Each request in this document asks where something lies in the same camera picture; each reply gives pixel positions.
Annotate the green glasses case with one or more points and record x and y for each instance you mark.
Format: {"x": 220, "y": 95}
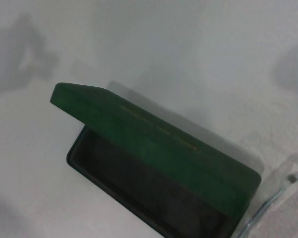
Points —
{"x": 151, "y": 138}

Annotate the clear white glasses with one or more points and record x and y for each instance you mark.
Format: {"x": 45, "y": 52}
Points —
{"x": 295, "y": 179}

